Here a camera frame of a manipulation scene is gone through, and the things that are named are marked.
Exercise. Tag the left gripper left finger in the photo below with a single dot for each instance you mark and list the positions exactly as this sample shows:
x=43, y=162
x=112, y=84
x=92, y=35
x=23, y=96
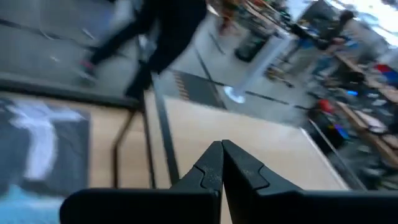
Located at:
x=199, y=199

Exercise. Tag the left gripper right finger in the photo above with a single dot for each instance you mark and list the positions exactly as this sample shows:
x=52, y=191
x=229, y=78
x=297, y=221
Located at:
x=264, y=202

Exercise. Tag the wooden shelf black metal legs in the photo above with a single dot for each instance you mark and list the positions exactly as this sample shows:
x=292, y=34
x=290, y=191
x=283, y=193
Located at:
x=248, y=130

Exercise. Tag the red clamp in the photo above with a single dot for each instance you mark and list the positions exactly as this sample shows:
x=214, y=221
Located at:
x=326, y=105

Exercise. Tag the white tower fan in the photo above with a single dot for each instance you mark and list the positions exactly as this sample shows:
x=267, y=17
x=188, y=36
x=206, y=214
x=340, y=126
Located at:
x=264, y=59

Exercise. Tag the black white illustrated book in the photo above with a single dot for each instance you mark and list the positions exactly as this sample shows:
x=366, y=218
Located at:
x=43, y=149

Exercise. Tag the person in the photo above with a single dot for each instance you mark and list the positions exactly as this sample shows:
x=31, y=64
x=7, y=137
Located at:
x=174, y=31
x=340, y=23

